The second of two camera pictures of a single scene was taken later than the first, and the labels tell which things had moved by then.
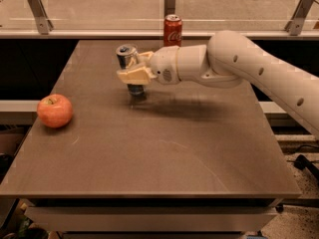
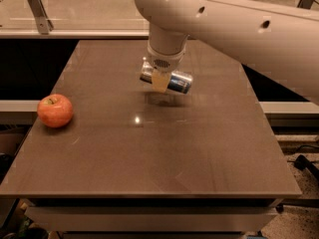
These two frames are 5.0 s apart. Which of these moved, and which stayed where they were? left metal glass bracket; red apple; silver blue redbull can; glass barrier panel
Moved: silver blue redbull can
Stayed: red apple; glass barrier panel; left metal glass bracket
